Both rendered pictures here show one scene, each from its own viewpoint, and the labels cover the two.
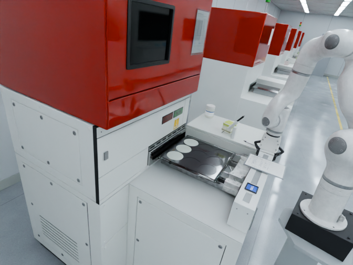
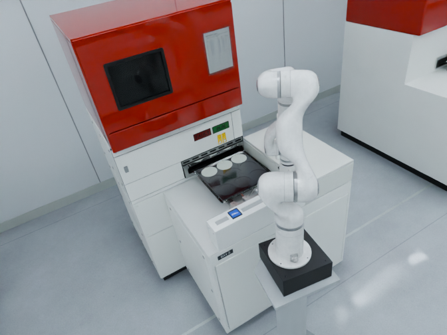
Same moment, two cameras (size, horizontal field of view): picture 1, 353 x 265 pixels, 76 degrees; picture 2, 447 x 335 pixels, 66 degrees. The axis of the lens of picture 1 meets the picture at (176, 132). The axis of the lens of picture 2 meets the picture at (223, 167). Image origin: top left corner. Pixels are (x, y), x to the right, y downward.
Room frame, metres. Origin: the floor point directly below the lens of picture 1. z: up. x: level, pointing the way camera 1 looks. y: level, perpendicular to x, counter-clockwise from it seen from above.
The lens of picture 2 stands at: (-0.12, -1.17, 2.17)
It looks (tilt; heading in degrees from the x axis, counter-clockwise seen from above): 36 degrees down; 39
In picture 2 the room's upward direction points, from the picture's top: 9 degrees counter-clockwise
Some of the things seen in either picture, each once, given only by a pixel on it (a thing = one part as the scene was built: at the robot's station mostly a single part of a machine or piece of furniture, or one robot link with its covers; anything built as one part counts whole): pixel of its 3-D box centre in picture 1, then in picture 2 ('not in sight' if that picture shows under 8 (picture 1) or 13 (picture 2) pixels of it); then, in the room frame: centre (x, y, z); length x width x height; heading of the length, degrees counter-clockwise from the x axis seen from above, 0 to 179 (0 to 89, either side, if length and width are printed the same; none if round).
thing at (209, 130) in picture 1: (231, 138); (294, 157); (1.51, -0.42, 0.89); 0.62 x 0.35 x 0.14; 63
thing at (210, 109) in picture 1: (209, 111); not in sight; (1.71, -0.24, 1.01); 0.07 x 0.07 x 0.10
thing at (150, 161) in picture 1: (168, 144); (214, 159); (1.29, 0.04, 0.89); 0.44 x 0.02 x 0.10; 153
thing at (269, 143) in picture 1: (270, 141); (288, 168); (1.17, -0.54, 1.08); 0.10 x 0.07 x 0.11; 63
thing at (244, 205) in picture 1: (253, 185); (258, 212); (0.99, -0.45, 0.89); 0.55 x 0.09 x 0.14; 153
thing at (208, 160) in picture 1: (198, 154); (233, 173); (1.21, -0.16, 0.90); 0.34 x 0.34 x 0.01; 63
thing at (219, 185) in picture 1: (197, 175); not in sight; (1.07, -0.16, 0.84); 0.50 x 0.02 x 0.03; 63
